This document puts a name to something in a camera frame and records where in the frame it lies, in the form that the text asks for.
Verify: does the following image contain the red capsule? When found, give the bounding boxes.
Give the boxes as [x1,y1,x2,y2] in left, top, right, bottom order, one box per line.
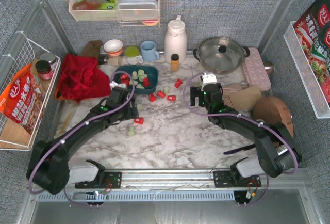
[174,79,183,88]
[121,79,129,86]
[120,74,129,80]
[143,78,150,86]
[149,93,156,102]
[157,90,166,99]

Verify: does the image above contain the green capsule bottom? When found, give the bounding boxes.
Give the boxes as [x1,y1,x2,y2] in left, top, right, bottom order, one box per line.
[129,79,138,86]

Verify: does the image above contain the green capsule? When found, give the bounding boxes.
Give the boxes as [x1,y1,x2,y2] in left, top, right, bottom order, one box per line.
[129,79,138,86]
[138,69,145,76]
[136,84,145,89]
[164,86,169,94]

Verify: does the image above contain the teal storage basket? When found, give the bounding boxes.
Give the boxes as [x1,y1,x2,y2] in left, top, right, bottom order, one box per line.
[115,65,159,94]

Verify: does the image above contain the green capsule low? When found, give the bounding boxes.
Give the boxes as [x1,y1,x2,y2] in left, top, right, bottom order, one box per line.
[139,74,147,81]

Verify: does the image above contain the brown cardboard sheet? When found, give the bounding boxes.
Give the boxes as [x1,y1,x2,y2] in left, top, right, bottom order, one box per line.
[229,86,262,111]

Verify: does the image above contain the red capsule number two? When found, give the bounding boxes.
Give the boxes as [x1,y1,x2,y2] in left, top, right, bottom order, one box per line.
[167,95,176,102]

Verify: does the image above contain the red cloth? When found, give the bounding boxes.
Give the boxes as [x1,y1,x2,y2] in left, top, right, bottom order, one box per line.
[54,53,111,103]

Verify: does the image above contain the brown cloth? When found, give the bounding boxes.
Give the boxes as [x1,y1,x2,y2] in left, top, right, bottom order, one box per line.
[80,40,103,58]

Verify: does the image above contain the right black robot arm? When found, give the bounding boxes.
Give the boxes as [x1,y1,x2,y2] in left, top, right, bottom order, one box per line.
[187,83,301,178]

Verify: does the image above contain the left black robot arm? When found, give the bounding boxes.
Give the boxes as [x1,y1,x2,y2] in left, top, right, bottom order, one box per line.
[26,87,138,195]

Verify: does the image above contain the red capsule two lower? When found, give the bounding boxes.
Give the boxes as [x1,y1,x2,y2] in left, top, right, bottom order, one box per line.
[134,118,144,124]

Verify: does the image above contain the clear glass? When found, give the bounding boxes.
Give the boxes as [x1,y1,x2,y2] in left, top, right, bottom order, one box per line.
[107,56,122,67]

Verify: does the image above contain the steel pot with lid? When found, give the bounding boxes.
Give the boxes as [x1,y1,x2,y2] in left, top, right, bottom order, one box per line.
[193,37,250,75]

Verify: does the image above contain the green lid white cup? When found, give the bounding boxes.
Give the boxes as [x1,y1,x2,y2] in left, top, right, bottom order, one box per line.
[124,46,143,65]

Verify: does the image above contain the white orange striped bowl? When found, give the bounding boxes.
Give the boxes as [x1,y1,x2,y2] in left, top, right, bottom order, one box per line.
[104,39,123,56]

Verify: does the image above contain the pink egg tray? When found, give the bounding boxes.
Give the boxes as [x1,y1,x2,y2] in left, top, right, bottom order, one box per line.
[241,47,271,91]

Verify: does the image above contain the orange spice jar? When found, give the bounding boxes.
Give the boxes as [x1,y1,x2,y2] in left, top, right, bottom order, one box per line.
[171,54,179,71]

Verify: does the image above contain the blue mug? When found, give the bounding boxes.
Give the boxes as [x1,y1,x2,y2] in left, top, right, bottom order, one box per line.
[140,41,160,62]

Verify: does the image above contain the round wooden board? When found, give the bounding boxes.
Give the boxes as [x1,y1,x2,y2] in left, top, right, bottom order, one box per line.
[252,97,294,137]

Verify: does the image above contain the purple knife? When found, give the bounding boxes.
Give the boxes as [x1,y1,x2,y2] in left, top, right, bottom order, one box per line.
[223,144,256,155]

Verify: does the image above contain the orange tray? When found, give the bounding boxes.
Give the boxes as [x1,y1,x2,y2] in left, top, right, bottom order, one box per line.
[53,89,65,101]

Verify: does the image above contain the white thermos jug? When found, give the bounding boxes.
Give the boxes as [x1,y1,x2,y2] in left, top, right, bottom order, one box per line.
[164,15,188,63]

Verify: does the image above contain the steel ladle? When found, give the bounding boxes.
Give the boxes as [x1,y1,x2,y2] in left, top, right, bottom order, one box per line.
[263,61,275,77]

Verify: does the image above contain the silver lid jar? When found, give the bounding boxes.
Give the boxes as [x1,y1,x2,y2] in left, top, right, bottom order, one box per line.
[40,52,57,71]

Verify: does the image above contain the red lid jar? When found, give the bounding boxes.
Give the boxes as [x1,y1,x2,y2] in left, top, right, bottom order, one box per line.
[35,60,53,81]

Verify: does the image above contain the clear plastic containers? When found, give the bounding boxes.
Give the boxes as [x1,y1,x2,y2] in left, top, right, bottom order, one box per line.
[117,0,158,20]

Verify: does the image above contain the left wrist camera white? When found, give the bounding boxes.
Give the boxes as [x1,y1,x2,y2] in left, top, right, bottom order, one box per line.
[109,81,127,89]

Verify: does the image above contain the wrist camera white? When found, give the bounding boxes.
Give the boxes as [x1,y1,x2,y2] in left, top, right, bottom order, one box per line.
[201,73,217,85]
[109,81,127,89]

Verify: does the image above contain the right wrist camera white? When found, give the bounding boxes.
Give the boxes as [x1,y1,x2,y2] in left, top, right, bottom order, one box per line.
[201,73,217,85]

